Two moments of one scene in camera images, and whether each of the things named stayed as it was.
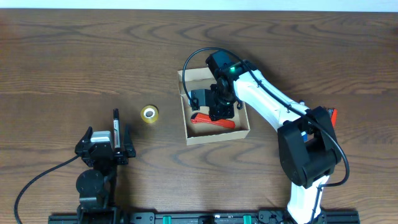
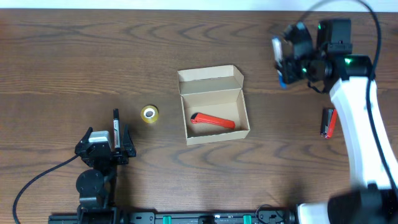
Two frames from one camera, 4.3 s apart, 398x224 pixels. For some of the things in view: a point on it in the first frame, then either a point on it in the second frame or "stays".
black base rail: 262,216 stays
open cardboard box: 196,133 stays
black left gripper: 104,155 stays
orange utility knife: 200,118 stays
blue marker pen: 305,134 -> 277,46
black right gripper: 222,112 -> 290,72
